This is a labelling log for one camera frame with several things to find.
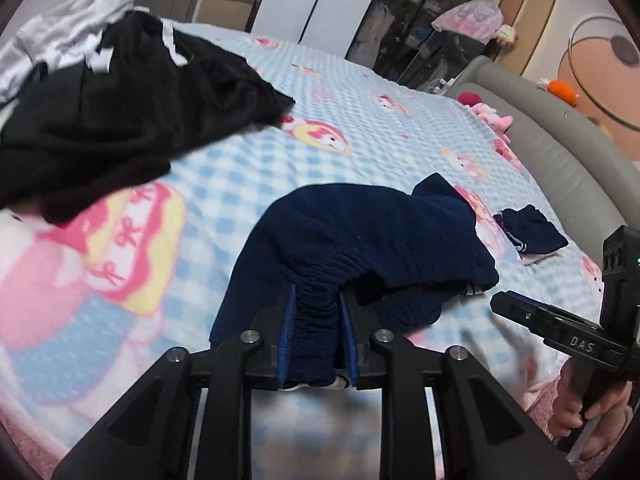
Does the navy blue garment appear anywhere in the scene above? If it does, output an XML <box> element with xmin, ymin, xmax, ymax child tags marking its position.
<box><xmin>209</xmin><ymin>174</ymin><xmax>499</xmax><ymax>388</ymax></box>

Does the right hand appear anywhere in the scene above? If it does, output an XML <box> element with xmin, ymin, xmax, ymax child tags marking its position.
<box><xmin>548</xmin><ymin>359</ymin><xmax>632</xmax><ymax>460</ymax></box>

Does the small folded navy garment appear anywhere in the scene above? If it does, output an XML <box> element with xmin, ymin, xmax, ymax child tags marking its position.
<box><xmin>494</xmin><ymin>205</ymin><xmax>568</xmax><ymax>266</ymax></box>

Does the blue checkered cartoon bedsheet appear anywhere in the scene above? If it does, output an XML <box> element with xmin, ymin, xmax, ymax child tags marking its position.
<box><xmin>1</xmin><ymin>24</ymin><xmax>602</xmax><ymax>457</ymax></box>

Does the grey padded headboard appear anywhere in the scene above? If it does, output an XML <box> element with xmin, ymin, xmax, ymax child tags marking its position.
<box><xmin>446</xmin><ymin>56</ymin><xmax>640</xmax><ymax>263</ymax></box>

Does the pink plush toy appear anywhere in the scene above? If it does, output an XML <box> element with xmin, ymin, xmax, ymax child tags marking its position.
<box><xmin>457</xmin><ymin>91</ymin><xmax>513</xmax><ymax>143</ymax></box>

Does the orange plush toy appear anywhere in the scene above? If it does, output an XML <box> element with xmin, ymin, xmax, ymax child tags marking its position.
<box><xmin>538</xmin><ymin>78</ymin><xmax>579</xmax><ymax>107</ymax></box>

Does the black garment with white stripes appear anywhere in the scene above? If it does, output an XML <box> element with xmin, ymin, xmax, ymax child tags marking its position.
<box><xmin>1</xmin><ymin>11</ymin><xmax>295</xmax><ymax>223</ymax></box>

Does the pink patterned cloth on cabinet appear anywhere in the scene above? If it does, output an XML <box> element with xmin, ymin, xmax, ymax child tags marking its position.
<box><xmin>431</xmin><ymin>0</ymin><xmax>503</xmax><ymax>44</ymax></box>

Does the black glass cabinet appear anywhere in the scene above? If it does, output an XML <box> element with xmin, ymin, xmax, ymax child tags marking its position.
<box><xmin>346</xmin><ymin>0</ymin><xmax>489</xmax><ymax>92</ymax></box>

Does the white garment pile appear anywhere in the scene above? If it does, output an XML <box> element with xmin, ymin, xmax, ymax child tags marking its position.
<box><xmin>1</xmin><ymin>0</ymin><xmax>134</xmax><ymax>103</ymax></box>

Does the white wardrobe door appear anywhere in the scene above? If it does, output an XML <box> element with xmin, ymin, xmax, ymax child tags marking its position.
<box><xmin>250</xmin><ymin>0</ymin><xmax>372</xmax><ymax>58</ymax></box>

